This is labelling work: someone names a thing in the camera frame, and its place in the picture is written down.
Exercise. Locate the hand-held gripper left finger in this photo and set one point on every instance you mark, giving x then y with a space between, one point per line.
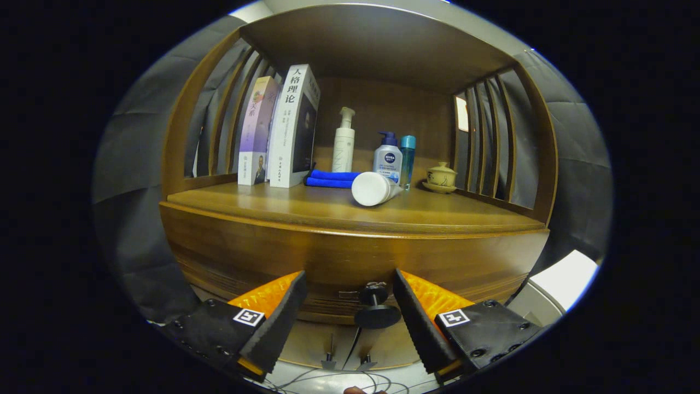
279 328

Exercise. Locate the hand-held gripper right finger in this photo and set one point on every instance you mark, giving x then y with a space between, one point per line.
421 328

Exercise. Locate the black drawer knob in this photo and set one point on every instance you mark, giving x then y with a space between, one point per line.
377 316

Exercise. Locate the white tube green label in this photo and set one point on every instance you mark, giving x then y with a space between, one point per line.
371 189

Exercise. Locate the wooden cabinet door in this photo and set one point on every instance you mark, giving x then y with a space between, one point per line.
311 345
394 345

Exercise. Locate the wooden countertop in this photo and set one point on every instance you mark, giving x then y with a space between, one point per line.
437 213

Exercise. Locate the wooden cabinet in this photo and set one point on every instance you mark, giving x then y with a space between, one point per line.
377 44

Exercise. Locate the grey slatted plastic panel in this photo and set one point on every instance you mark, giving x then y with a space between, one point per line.
533 306

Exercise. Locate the beige saucer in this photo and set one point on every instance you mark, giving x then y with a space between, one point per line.
437 189

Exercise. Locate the beige lidded tea cup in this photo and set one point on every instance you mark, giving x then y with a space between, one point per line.
442 176

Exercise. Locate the white table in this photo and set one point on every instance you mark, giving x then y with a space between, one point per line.
566 276

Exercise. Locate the blue folded cloth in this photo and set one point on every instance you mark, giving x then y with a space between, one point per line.
328 178

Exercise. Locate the slim teal bottle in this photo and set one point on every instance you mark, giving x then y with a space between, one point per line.
407 158

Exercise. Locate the clear bottle dark blue pump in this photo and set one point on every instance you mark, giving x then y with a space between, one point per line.
388 156

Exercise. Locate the purple book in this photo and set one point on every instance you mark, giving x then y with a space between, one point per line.
254 142

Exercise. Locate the white book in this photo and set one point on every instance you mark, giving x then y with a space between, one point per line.
287 137

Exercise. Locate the white pump bottle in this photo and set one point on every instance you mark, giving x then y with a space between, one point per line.
343 148

